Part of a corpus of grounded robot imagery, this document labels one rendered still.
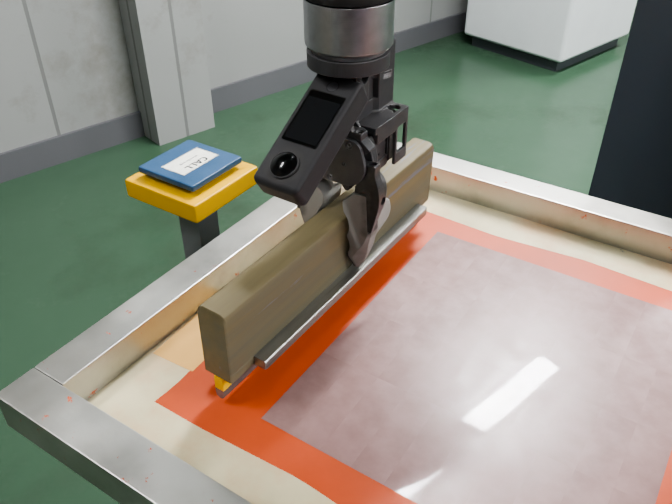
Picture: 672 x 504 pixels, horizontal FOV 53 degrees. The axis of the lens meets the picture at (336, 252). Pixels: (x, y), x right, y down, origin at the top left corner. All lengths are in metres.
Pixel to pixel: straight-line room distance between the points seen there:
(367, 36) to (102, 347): 0.35
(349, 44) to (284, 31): 3.11
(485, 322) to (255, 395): 0.24
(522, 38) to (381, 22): 3.65
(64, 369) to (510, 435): 0.38
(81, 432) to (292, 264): 0.21
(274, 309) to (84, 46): 2.60
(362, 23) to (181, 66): 2.64
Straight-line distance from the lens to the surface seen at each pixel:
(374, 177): 0.59
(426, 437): 0.58
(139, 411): 0.62
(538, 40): 4.14
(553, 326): 0.70
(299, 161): 0.54
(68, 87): 3.13
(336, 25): 0.55
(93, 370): 0.63
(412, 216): 0.76
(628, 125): 1.20
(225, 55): 3.47
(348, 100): 0.56
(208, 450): 0.58
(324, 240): 0.61
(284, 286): 0.58
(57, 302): 2.36
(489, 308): 0.71
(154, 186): 0.93
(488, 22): 4.32
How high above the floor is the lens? 1.40
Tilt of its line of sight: 36 degrees down
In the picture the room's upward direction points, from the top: straight up
